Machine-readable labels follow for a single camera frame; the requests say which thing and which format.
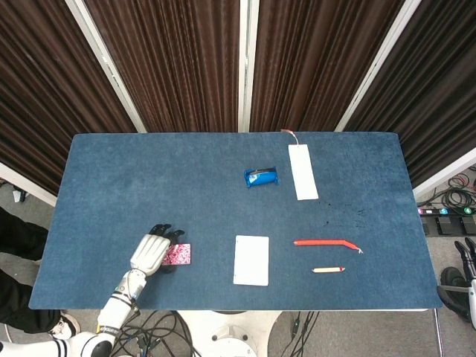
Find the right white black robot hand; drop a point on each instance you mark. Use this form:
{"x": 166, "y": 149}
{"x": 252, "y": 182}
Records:
{"x": 473, "y": 297}

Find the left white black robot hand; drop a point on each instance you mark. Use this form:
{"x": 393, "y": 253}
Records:
{"x": 148, "y": 254}

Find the pink patterned card stack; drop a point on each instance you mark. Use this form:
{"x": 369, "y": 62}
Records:
{"x": 180, "y": 254}

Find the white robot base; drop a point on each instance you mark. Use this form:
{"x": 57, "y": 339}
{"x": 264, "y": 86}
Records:
{"x": 230, "y": 334}

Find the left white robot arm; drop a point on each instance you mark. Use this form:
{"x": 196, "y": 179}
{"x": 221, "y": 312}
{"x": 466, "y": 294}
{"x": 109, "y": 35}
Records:
{"x": 117, "y": 312}

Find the grey metal table leg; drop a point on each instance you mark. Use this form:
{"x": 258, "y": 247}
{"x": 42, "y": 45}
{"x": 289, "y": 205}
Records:
{"x": 439, "y": 334}

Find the black foot pedal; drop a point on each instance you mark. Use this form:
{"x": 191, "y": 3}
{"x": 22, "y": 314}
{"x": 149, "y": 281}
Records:
{"x": 468, "y": 224}
{"x": 447, "y": 225}
{"x": 429, "y": 226}

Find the blue table cloth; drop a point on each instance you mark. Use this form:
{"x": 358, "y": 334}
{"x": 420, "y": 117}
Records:
{"x": 186, "y": 178}

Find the white rectangular card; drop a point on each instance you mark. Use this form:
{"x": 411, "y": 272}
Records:
{"x": 251, "y": 260}

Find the white black sneaker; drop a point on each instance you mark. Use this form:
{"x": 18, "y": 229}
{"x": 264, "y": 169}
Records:
{"x": 67, "y": 327}

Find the black trouser leg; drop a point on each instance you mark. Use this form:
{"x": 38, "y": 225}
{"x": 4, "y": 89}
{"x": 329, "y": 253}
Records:
{"x": 18, "y": 234}
{"x": 18, "y": 301}

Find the blue snack packet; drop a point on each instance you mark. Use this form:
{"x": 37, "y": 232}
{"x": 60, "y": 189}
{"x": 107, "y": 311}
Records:
{"x": 262, "y": 178}

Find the small white box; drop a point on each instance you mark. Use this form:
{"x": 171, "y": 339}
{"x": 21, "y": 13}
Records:
{"x": 18, "y": 196}

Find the cream pencil with red cap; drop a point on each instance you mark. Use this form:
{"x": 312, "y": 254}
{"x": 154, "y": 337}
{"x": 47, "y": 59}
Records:
{"x": 327, "y": 270}

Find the red bent straw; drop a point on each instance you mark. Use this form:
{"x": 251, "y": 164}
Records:
{"x": 320, "y": 242}

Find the white bookmark with tassel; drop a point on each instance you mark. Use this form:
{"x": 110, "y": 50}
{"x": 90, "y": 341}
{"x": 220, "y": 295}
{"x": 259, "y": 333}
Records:
{"x": 303, "y": 173}

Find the brown pleated curtain panel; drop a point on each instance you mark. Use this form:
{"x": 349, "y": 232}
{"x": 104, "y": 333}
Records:
{"x": 37, "y": 93}
{"x": 316, "y": 56}
{"x": 178, "y": 56}
{"x": 439, "y": 93}

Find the white screen base rail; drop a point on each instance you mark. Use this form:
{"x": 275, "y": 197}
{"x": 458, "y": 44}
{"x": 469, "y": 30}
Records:
{"x": 22, "y": 184}
{"x": 446, "y": 173}

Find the white screen frame post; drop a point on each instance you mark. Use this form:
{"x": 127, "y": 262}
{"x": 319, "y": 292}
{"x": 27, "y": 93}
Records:
{"x": 383, "y": 63}
{"x": 108, "y": 70}
{"x": 247, "y": 63}

